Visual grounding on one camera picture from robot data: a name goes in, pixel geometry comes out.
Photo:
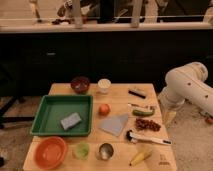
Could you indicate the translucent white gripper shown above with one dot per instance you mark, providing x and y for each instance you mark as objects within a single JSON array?
[{"x": 168, "y": 114}]

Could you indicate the yellow banana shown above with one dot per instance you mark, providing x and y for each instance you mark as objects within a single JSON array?
[{"x": 140, "y": 156}]

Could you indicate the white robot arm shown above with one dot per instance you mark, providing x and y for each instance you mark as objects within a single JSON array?
[{"x": 185, "y": 83}]

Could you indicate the green plastic tray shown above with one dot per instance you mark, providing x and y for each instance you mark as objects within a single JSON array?
[{"x": 53, "y": 108}]

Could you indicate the bunch of red grapes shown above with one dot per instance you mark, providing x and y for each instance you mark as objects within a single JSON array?
[{"x": 142, "y": 124}]

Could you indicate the green cucumber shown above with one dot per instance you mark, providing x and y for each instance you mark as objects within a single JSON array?
[{"x": 142, "y": 113}]

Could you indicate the wooden table board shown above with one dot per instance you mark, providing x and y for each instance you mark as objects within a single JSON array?
[{"x": 162, "y": 158}]

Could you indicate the grey folded cloth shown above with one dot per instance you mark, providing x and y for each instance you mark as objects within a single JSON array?
[{"x": 114, "y": 125}]

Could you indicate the orange tomato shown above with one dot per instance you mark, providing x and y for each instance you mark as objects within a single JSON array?
[{"x": 104, "y": 109}]

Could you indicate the white cup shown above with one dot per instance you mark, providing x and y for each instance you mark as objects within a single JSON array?
[{"x": 104, "y": 85}]

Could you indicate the small metal cup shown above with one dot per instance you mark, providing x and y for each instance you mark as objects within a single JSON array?
[{"x": 106, "y": 151}]

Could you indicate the dark red bowl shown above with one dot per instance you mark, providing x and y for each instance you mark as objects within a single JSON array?
[{"x": 80, "y": 85}]

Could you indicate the grey sponge block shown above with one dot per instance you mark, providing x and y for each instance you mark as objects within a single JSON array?
[{"x": 70, "y": 121}]

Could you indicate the green plastic cup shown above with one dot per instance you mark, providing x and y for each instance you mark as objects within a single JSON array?
[{"x": 81, "y": 150}]

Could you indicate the orange plastic bowl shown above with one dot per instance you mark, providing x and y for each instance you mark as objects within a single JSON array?
[{"x": 50, "y": 153}]

